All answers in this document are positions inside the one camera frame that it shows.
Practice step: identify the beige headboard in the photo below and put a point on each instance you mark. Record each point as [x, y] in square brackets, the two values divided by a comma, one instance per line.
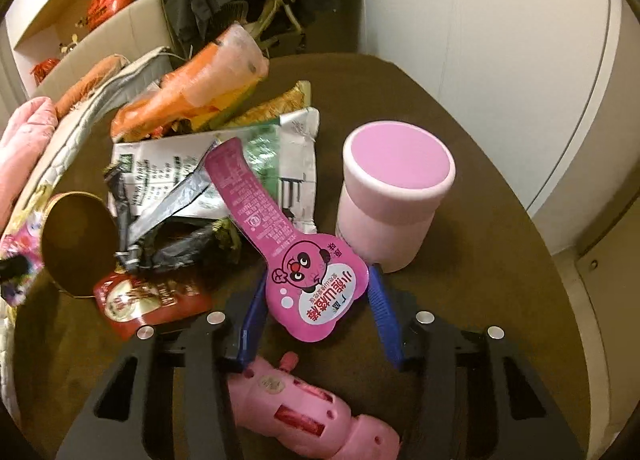
[134, 31]

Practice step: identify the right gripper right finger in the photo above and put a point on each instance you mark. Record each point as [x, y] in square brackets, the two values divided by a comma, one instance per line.
[477, 398]

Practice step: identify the red gold paper cup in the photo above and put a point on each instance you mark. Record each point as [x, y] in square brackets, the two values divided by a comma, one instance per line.
[78, 242]

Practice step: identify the floral pink wrapper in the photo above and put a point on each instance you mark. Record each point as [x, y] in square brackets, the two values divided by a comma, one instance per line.
[21, 259]

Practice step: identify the yellow snack wrapper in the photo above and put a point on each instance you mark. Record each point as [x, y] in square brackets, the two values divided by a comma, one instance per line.
[297, 98]

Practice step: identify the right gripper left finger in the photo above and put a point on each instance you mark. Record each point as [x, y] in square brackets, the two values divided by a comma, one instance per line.
[128, 414]

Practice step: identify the wooden chair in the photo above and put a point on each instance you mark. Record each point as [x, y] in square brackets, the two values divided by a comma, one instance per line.
[276, 30]

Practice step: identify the orange plush cushion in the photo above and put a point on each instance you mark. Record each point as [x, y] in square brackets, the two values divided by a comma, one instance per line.
[100, 72]

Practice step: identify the red sauce packet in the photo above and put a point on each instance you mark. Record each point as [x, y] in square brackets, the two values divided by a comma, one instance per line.
[129, 302]

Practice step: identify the pink bear snack wrapper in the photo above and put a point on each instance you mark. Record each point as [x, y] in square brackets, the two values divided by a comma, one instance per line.
[312, 279]

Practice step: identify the black silver foil wrapper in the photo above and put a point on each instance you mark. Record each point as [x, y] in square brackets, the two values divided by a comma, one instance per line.
[171, 242]

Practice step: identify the orange plastic snack bag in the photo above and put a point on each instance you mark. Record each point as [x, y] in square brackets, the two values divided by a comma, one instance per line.
[207, 85]

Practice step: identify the green white milk carton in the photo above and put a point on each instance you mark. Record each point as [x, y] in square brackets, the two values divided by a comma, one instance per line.
[280, 152]

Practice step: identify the pink pillow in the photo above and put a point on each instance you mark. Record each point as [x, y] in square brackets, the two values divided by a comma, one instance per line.
[27, 135]

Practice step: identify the pink caterpillar toy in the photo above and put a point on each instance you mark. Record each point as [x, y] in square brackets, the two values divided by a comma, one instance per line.
[312, 422]

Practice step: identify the pink cylindrical cup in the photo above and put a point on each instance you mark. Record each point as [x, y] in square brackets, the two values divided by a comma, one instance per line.
[395, 177]

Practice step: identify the red plastic bag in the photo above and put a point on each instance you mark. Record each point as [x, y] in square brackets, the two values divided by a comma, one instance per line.
[99, 11]

